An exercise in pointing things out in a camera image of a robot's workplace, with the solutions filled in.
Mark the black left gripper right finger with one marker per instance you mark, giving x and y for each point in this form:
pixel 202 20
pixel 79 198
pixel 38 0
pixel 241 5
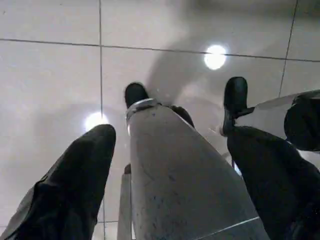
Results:
pixel 280 187

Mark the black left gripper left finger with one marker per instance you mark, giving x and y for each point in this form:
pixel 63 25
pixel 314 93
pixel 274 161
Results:
pixel 62 190

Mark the black right robot foot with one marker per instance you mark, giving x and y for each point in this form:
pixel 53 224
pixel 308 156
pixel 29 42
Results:
pixel 235 92

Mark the black robot foot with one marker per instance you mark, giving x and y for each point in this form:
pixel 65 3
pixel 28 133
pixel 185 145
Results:
pixel 235 92
pixel 135 95

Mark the black left robot foot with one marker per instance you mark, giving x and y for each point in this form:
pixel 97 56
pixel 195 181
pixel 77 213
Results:
pixel 135 95

